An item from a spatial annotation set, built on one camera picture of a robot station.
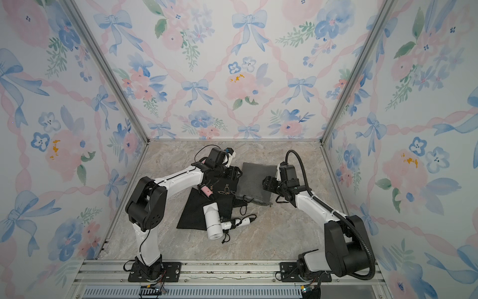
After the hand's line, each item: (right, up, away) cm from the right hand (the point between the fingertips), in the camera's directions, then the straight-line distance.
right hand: (267, 175), depth 92 cm
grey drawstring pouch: (-8, -3, +3) cm, 9 cm away
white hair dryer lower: (-24, -22, -12) cm, 35 cm away
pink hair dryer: (-31, -9, +2) cm, 32 cm away
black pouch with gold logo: (-22, -8, +5) cm, 24 cm away
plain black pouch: (-36, -20, -4) cm, 41 cm away
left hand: (-14, +2, +1) cm, 14 cm away
